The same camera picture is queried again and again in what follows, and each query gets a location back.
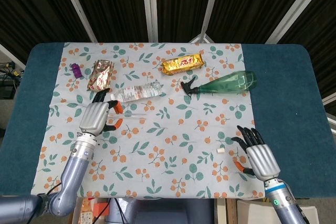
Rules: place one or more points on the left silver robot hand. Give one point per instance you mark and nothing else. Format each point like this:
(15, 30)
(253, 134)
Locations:
(94, 116)

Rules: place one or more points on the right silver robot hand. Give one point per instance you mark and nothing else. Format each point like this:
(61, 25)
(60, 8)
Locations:
(262, 158)

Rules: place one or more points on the clear glass test tube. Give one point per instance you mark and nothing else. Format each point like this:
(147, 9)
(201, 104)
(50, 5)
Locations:
(136, 115)

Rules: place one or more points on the small white cap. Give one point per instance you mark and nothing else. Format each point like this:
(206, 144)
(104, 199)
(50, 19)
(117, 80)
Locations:
(220, 150)

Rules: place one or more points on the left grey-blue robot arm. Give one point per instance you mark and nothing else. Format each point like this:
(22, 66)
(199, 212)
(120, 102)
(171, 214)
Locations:
(73, 171)

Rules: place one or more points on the crumpled gold red-print wrapper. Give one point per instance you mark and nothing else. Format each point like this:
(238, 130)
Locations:
(101, 75)

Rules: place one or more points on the small purple toy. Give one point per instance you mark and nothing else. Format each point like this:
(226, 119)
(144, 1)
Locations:
(77, 71)

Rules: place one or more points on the clear plastic water bottle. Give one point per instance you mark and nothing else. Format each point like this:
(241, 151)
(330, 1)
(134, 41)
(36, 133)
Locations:
(141, 91)

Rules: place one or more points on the white cardboard box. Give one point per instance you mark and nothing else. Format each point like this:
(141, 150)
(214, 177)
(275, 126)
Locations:
(252, 213)

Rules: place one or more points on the teal table cover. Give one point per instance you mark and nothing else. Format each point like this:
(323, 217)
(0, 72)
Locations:
(283, 90)

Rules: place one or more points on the floral orange-fruit tablecloth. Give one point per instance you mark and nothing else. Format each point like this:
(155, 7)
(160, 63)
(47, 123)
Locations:
(157, 169)

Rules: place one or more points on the green spray bottle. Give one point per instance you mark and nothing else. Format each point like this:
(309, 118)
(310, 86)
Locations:
(225, 83)

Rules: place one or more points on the orange cardboard box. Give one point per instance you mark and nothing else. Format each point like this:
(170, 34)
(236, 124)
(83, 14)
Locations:
(101, 205)

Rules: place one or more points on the yellow gold biscuit packet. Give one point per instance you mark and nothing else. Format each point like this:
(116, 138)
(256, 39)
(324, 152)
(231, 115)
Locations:
(182, 64)

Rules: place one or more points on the grey robot torso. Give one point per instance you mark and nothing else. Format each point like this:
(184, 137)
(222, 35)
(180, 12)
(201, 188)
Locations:
(162, 212)

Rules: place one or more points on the dark brown curtain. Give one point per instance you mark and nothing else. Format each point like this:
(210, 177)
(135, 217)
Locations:
(118, 3)

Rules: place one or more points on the white metal frame bar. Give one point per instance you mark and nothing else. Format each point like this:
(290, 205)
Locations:
(11, 54)

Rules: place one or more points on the white metal frame post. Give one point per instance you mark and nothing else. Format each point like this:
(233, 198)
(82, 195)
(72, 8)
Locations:
(296, 6)
(150, 6)
(78, 9)
(211, 3)

